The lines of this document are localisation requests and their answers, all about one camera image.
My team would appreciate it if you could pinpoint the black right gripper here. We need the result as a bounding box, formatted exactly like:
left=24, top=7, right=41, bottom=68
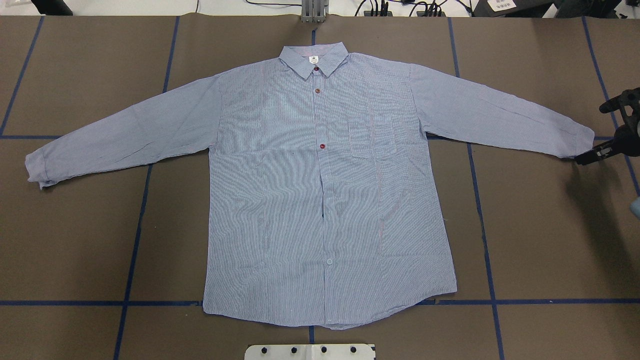
left=574, top=88, right=640, bottom=166

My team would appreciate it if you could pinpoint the light blue striped shirt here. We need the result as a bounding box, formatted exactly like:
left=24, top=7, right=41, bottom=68
left=25, top=43, right=595, bottom=330

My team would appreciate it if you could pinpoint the black box with label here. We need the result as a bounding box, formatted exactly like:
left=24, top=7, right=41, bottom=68
left=471, top=0, right=554, bottom=18

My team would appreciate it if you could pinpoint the black power strip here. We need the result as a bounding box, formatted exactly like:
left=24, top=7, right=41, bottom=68
left=358, top=6, right=447, bottom=18

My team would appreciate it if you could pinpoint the black object top left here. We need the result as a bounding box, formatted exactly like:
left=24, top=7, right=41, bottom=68
left=30, top=0, right=74, bottom=16

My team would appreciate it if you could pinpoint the grey aluminium camera post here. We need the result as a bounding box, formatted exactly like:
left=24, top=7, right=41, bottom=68
left=301, top=0, right=329, bottom=23

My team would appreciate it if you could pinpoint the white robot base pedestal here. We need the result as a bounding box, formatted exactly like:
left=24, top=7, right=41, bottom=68
left=244, top=343, right=377, bottom=360

